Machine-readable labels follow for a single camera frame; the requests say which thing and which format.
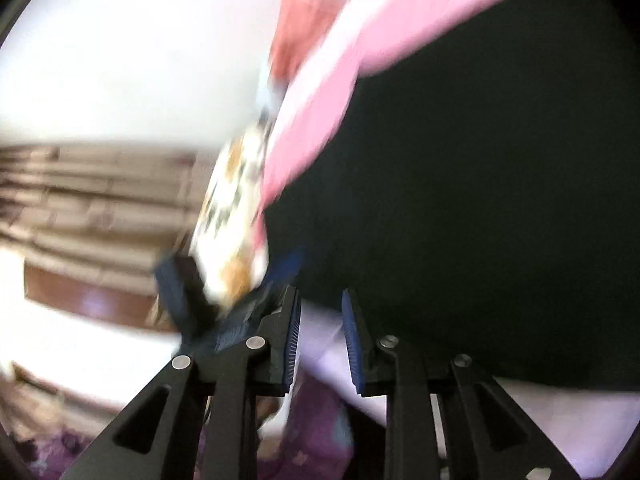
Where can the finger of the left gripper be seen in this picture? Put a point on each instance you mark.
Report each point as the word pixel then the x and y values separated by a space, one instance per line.
pixel 181 290

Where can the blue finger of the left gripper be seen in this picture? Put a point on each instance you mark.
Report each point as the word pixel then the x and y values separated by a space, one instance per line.
pixel 285 271

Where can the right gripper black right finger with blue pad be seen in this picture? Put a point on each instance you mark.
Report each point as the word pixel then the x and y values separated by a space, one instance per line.
pixel 445 417

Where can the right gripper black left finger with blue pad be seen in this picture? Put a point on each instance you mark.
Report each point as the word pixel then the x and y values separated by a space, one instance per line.
pixel 197 417

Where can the black pants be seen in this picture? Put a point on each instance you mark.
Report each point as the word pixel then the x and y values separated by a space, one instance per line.
pixel 482 196

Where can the purple floral sleeve forearm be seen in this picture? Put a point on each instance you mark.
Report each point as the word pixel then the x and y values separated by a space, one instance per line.
pixel 310 438

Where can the brown wooden furniture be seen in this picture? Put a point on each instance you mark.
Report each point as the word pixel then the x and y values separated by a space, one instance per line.
pixel 96 302

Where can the floral cream pillow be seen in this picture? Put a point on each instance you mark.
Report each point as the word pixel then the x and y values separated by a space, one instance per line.
pixel 222 244

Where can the beige floral curtain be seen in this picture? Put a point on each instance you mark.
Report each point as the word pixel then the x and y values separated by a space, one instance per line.
pixel 102 214

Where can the orange plaid folded blanket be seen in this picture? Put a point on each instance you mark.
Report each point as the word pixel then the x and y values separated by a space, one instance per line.
pixel 301 25

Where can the pink checked bedsheet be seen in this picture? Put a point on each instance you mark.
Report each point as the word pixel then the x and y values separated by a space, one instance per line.
pixel 597 430

